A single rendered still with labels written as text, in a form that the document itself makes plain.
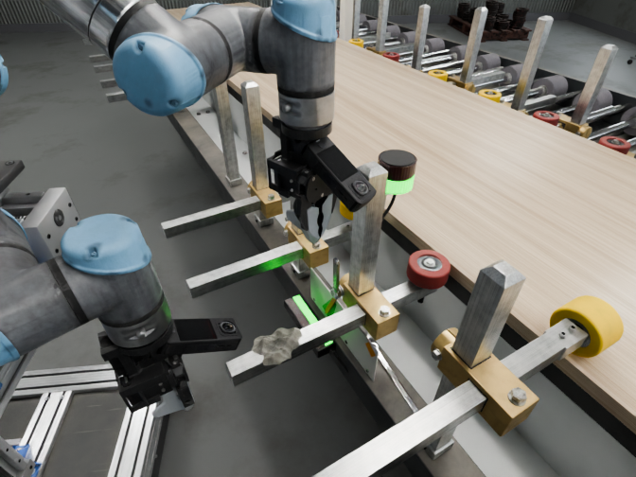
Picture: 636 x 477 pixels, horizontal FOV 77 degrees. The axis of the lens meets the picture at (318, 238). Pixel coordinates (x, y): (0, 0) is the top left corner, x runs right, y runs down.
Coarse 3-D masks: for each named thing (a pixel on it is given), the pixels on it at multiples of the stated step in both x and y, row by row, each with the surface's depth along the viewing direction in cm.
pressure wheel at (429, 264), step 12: (420, 252) 79; (432, 252) 79; (408, 264) 77; (420, 264) 77; (432, 264) 76; (444, 264) 76; (408, 276) 78; (420, 276) 75; (432, 276) 74; (444, 276) 74; (432, 288) 76; (420, 300) 83
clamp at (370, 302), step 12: (348, 276) 79; (348, 288) 76; (348, 300) 78; (360, 300) 74; (372, 300) 74; (384, 300) 74; (372, 312) 72; (396, 312) 72; (372, 324) 72; (384, 324) 71; (396, 324) 73; (372, 336) 73
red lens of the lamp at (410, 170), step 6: (384, 150) 64; (378, 162) 62; (384, 168) 61; (390, 168) 60; (396, 168) 60; (402, 168) 60; (408, 168) 60; (414, 168) 61; (390, 174) 61; (396, 174) 60; (402, 174) 60; (408, 174) 61; (414, 174) 62; (396, 180) 61; (402, 180) 61
